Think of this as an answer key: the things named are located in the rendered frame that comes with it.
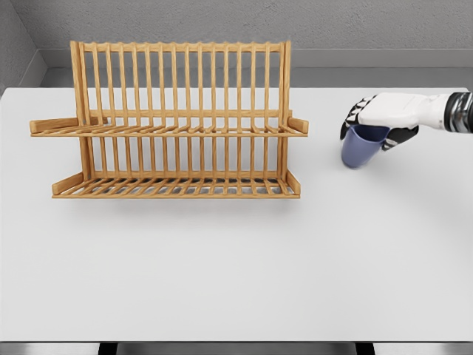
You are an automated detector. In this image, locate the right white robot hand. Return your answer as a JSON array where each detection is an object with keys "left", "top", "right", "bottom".
[{"left": 339, "top": 92, "right": 426, "bottom": 152}]

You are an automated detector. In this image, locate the blue cup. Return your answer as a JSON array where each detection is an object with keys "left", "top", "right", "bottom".
[{"left": 340, "top": 124, "right": 389, "bottom": 169}]

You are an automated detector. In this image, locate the wooden two-tier dish rack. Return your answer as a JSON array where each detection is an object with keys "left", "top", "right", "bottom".
[{"left": 30, "top": 39, "right": 310, "bottom": 200}]

